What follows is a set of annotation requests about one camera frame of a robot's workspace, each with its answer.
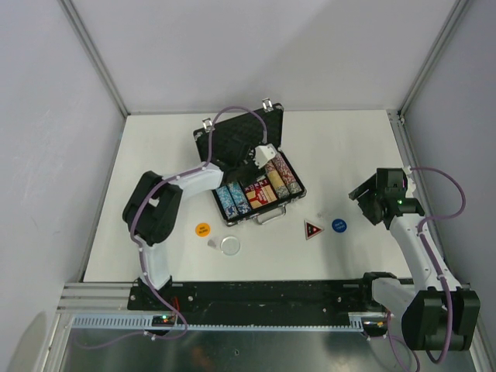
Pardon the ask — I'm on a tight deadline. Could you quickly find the light blue chip stack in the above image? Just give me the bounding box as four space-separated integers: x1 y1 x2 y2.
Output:
215 186 239 219

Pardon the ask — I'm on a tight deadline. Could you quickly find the black poker chip case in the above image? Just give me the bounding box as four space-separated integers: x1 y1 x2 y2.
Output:
193 98 306 226

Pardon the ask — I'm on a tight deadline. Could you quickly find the red card deck box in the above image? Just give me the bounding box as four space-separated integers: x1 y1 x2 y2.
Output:
244 180 277 209

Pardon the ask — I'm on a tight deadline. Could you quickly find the clear dealer button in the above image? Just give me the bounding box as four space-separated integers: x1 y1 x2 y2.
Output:
220 236 241 256

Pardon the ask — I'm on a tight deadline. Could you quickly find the purple chip stack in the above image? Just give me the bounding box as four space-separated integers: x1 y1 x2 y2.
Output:
273 153 302 195

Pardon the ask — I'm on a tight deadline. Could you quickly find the white cable duct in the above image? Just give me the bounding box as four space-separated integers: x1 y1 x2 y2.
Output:
72 314 363 332

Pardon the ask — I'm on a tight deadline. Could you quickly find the red chip stack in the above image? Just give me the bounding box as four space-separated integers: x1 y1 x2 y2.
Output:
264 161 276 174

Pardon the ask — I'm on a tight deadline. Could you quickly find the green chip stack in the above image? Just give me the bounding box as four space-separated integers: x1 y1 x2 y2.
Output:
227 182 252 215

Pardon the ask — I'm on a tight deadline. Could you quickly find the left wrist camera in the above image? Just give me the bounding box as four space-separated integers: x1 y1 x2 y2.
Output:
253 143 278 169

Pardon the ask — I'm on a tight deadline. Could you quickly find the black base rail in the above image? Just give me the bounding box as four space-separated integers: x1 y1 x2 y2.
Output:
127 279 384 326

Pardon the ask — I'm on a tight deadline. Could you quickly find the triangular all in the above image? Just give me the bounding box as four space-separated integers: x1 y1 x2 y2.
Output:
305 220 325 240

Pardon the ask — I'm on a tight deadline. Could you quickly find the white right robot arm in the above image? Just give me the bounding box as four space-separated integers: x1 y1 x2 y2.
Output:
349 168 481 354

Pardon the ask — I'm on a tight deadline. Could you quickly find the yellow chip stack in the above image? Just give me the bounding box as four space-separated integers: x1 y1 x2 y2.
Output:
267 170 290 198

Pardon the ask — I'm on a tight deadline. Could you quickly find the blue small blind button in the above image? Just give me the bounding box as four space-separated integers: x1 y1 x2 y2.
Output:
332 219 347 233

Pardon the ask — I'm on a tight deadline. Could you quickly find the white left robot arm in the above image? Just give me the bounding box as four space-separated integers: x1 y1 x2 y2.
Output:
122 143 277 310

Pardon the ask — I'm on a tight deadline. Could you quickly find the orange big blind button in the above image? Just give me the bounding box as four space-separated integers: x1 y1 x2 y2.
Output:
195 222 211 237

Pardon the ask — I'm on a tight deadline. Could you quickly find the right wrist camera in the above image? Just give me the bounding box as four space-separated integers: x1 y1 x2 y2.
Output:
402 165 416 193

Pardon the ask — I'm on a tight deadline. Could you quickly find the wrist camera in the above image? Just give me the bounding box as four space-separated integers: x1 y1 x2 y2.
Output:
402 165 416 193
253 143 278 169

